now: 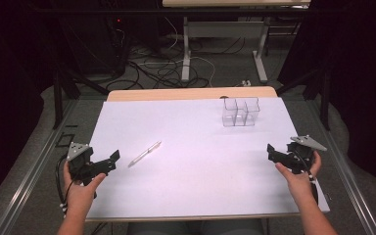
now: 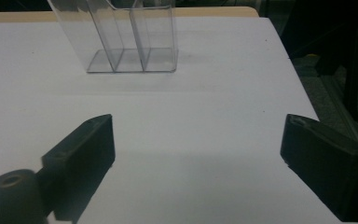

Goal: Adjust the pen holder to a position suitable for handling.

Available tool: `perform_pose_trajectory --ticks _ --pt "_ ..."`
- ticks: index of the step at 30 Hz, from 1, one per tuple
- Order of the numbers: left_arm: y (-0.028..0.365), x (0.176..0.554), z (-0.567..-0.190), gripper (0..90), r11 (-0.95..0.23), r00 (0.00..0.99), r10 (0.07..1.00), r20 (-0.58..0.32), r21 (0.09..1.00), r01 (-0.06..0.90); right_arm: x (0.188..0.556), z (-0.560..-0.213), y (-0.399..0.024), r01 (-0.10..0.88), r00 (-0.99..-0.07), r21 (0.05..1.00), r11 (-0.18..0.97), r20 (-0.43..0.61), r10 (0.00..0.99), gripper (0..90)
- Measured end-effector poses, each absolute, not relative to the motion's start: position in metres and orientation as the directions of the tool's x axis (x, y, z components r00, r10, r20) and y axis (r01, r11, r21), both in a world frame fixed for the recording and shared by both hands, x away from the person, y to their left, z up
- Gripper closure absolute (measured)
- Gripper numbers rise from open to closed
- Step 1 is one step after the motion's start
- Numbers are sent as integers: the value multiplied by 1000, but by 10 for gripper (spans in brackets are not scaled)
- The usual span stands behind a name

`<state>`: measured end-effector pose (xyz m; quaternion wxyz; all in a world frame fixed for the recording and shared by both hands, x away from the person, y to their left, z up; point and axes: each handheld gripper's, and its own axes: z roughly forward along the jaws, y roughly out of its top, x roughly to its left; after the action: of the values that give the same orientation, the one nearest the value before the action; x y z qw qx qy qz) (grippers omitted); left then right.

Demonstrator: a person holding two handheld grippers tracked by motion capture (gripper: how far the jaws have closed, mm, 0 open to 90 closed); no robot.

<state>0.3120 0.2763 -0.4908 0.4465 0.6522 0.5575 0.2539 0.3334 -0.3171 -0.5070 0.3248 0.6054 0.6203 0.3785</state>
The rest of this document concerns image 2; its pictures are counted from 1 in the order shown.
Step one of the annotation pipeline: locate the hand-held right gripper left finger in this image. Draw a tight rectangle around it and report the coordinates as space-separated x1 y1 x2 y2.
36 113 117 224

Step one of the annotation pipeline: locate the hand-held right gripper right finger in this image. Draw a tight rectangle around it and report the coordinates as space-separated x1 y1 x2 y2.
280 113 358 223

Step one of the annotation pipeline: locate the aluminium floor rail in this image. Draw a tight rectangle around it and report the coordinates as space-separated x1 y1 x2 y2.
319 74 358 154

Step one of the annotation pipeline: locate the clear acrylic divided container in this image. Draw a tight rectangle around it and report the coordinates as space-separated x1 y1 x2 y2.
47 0 180 75

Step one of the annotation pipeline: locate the black metal stand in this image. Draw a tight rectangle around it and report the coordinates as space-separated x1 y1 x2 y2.
341 26 358 123

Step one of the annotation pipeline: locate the white paper sheet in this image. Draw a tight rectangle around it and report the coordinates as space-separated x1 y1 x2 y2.
0 16 358 224

